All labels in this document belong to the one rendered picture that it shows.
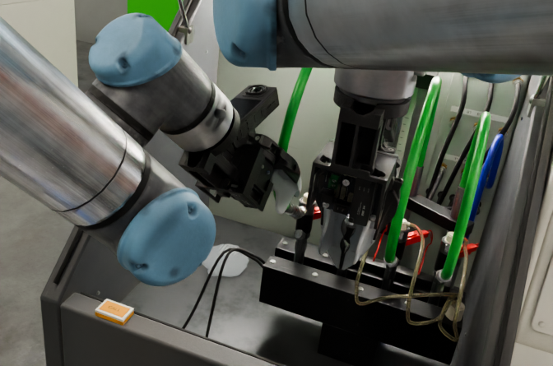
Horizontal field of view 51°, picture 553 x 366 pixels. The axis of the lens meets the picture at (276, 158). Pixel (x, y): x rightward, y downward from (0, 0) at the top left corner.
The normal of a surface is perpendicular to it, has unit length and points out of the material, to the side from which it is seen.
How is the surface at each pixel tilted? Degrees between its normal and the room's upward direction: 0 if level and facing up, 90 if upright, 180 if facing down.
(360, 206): 90
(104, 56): 45
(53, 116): 74
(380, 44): 131
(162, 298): 0
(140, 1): 90
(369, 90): 91
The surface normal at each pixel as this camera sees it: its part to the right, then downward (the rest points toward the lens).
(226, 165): 0.84, 0.11
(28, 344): 0.11, -0.90
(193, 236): 0.61, 0.40
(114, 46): -0.43, -0.46
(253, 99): -0.15, -0.85
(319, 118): -0.35, 0.37
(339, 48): -0.68, 0.72
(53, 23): 0.85, 0.31
